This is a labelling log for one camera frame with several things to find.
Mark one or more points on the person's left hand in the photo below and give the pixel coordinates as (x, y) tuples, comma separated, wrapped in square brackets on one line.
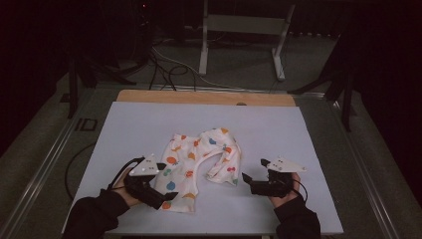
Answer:
[(124, 191)]

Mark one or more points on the white fruit print baby pants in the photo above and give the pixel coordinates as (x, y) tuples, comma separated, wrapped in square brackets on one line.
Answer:
[(192, 159)]

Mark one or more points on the aluminium floor rail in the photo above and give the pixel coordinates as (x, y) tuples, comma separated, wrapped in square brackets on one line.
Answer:
[(40, 171), (368, 179)]

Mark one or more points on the white metal stand frame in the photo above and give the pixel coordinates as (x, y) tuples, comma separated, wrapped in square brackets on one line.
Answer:
[(244, 25)]

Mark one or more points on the white table cover sheet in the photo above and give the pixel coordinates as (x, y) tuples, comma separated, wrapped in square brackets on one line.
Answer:
[(149, 126)]

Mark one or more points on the black stand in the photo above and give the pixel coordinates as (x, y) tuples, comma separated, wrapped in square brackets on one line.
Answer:
[(73, 86), (346, 99)]

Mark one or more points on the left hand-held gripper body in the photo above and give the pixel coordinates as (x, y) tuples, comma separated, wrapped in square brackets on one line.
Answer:
[(146, 167)]

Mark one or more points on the person's right hand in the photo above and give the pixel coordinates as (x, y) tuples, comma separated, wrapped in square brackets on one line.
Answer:
[(287, 200)]

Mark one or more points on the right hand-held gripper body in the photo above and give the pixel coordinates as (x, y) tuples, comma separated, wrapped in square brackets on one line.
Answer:
[(285, 165)]

